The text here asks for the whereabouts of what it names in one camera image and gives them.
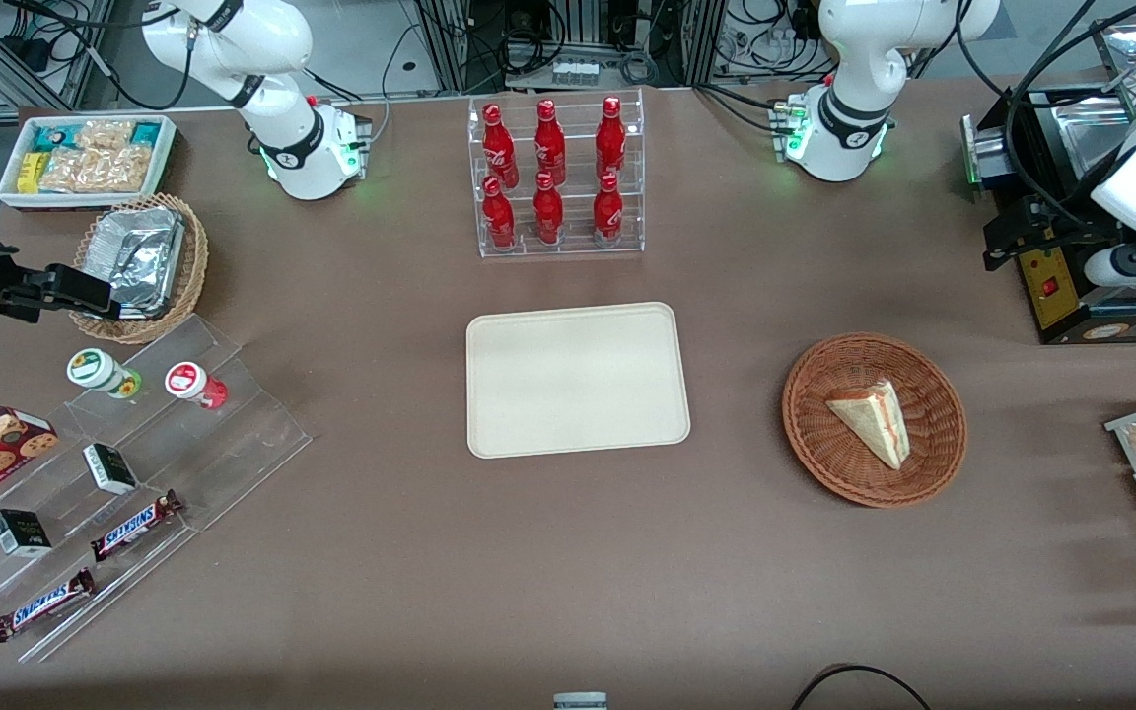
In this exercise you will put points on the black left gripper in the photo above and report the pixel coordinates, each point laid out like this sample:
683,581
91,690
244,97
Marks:
1067,229

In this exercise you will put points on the triangular sandwich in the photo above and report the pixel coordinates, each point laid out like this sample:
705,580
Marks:
874,424

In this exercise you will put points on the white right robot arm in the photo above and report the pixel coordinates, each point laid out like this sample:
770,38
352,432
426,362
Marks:
282,108

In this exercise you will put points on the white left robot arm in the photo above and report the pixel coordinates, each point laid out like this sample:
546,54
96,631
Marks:
854,69

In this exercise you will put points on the silver foil tray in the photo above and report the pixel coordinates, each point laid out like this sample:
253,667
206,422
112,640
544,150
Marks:
139,256

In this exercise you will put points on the light tan wicker basket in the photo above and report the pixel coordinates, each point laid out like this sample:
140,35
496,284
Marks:
195,266

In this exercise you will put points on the brown round wicker basket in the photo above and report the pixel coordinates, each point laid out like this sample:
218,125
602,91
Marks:
824,463

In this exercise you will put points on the beige rectangular tray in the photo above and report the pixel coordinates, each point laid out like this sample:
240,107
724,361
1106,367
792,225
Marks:
578,380

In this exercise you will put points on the black food warmer machine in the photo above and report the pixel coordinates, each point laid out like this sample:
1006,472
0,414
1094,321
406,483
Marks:
1051,306

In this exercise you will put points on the green lid snack cup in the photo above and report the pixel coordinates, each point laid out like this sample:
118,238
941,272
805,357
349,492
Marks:
95,369

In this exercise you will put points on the large clear cracker bag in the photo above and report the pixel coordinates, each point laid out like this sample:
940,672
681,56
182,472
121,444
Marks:
95,171

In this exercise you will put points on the yellow snack packet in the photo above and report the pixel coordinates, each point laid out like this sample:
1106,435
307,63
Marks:
29,174

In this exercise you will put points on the red lid snack cup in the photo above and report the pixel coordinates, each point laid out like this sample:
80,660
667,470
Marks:
188,381

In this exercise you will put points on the steel warmer pan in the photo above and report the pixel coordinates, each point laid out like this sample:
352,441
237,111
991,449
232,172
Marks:
1096,128

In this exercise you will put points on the teal snack packet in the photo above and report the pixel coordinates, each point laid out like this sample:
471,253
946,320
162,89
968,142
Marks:
146,133
53,137

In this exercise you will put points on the small clear cracker bag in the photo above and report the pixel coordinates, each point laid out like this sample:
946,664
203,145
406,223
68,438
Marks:
105,134

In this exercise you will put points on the white plastic snack bin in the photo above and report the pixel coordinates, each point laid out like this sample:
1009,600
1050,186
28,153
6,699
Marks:
169,148

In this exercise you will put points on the small black white box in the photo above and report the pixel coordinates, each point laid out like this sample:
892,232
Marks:
109,469
20,533

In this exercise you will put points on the clear acrylic step display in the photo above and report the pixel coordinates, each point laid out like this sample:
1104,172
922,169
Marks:
233,434

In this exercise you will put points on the brown snickers bar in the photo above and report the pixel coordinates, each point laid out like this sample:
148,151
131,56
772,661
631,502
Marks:
134,527
42,604

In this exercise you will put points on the red cola bottle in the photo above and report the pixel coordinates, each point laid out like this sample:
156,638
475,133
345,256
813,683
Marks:
549,143
498,143
608,212
610,138
548,212
499,215

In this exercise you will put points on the clear acrylic bottle rack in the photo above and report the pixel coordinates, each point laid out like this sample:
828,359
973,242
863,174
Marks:
578,232

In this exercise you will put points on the white power strip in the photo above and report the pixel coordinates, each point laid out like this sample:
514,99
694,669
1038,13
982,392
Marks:
576,72

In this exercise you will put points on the small grey device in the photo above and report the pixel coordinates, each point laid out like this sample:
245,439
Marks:
580,701

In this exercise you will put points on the aluminium frame rack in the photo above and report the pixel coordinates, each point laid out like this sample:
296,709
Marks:
450,44

